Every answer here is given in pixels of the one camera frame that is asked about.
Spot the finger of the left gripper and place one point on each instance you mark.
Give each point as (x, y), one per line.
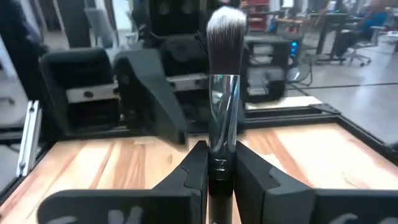
(149, 99)
(242, 119)

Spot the white-tipped black makeup brush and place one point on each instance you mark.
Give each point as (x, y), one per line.
(224, 102)

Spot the black aluminium table frame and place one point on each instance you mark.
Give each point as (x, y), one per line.
(280, 119)

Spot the person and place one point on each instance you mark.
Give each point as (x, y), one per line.
(373, 18)

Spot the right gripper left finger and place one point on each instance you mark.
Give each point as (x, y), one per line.
(155, 205)

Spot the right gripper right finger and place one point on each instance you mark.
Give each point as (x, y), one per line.
(280, 205)

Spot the grey office chair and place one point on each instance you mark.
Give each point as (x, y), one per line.
(360, 57)

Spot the silver aluminium profile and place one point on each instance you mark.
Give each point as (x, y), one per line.
(29, 137)

